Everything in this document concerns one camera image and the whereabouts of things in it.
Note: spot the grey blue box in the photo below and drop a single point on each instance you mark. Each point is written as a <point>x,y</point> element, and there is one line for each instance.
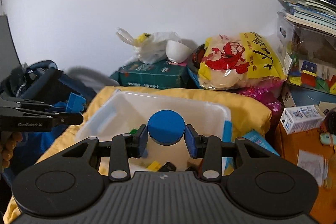
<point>302,98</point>

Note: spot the yellow snack bag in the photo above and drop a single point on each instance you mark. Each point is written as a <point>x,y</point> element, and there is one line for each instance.
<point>236,61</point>

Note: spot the yellow blanket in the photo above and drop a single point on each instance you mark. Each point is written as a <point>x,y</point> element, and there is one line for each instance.
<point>249,111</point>

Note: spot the stack of books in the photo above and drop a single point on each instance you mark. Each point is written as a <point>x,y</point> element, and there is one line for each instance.
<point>309,14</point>

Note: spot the white milk carton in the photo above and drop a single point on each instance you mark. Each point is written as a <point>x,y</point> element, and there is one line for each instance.
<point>302,119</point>

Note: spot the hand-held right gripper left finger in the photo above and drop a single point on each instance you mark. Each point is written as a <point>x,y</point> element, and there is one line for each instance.
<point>143,140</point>

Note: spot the light blue box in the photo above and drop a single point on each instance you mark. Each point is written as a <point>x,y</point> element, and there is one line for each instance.
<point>258,141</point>

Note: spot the white plastic bin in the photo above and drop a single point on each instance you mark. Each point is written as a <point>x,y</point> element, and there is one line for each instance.
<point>168,103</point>

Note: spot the blue bag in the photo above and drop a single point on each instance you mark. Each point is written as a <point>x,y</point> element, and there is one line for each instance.
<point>34,148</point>

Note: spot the dark green box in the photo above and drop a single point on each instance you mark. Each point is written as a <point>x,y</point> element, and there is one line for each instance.
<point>152,74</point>

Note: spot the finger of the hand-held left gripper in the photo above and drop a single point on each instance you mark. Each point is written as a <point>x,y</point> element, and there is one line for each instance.
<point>29,103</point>
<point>69,119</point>

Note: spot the white paper slip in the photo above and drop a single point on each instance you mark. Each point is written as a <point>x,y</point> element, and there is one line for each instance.
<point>312,166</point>

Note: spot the blue cylinder block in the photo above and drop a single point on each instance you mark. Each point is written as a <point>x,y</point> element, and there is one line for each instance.
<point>166,127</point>

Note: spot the black toy car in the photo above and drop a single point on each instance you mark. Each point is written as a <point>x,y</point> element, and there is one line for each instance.
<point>167,166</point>

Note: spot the person's left hand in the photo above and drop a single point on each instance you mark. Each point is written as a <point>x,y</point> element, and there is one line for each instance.
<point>11,145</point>

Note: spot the white plastic bag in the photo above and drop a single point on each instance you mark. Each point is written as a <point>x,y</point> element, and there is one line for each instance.
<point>149,47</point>

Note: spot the pink shiny bag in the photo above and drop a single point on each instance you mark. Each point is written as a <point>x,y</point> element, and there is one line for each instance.
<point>262,100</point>

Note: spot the small teal toy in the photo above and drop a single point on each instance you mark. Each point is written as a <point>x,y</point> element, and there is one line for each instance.
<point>326,138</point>

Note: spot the beige wooden cube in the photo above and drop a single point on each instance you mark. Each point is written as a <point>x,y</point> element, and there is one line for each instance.
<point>194,164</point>

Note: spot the clear box of wooden blocks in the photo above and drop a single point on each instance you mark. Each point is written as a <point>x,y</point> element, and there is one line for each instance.
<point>309,61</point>

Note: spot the white bowl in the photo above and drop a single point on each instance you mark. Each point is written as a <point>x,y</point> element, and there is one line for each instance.
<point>178,50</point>

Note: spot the yellow studded toy brick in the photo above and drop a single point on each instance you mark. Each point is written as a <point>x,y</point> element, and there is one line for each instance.
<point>153,166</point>

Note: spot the orange cardboard box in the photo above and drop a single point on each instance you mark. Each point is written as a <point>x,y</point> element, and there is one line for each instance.
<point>294,145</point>

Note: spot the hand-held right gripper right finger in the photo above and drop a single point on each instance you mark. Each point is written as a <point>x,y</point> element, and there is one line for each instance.
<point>190,142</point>

